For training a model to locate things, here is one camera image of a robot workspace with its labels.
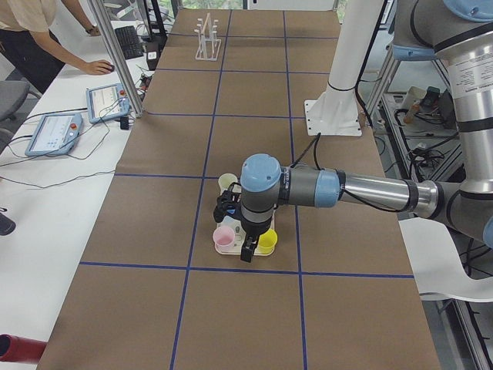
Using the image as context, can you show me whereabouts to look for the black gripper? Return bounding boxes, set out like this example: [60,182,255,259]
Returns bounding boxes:
[240,223,270,263]

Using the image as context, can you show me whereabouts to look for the yellow plastic cup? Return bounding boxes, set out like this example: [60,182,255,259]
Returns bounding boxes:
[257,228,278,255]

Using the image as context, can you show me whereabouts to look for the pink plastic cup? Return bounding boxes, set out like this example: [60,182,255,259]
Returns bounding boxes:
[213,225,235,251]

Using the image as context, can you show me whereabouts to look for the pale green plastic cup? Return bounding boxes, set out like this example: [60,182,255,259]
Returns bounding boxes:
[218,173,238,193]

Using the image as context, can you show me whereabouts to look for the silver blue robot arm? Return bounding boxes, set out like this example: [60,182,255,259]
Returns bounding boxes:
[238,1,492,262]

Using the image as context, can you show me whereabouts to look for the white plastic chair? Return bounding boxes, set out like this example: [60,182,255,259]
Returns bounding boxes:
[399,217,492,303]

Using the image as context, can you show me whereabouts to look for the far blue teach pendant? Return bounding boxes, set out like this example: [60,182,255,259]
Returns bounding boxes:
[86,83,130,124]

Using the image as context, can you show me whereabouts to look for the blue teach pendant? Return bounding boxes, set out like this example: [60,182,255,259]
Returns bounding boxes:
[25,113,83,157]
[86,83,130,124]

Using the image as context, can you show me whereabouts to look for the near blue teach pendant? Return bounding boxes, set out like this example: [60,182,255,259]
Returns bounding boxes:
[25,113,83,157]

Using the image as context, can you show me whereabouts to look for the black keyboard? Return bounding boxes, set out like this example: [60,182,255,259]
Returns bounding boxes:
[114,25,143,59]

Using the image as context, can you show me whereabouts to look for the red cylinder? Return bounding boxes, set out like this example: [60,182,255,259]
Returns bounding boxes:
[1,334,47,365]

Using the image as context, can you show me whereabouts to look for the grey office chair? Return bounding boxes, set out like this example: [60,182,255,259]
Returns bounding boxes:
[1,80,30,121]

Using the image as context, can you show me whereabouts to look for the person at desk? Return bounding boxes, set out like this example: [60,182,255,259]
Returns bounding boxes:
[1,1,112,93]

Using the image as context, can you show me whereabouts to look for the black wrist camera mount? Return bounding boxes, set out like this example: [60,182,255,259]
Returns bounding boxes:
[213,182,241,224]

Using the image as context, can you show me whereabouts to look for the white wire cup rack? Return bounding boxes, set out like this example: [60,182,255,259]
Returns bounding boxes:
[194,12,222,61]

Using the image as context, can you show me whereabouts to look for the aluminium frame post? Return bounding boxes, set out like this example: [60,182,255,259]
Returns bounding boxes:
[88,0,143,118]

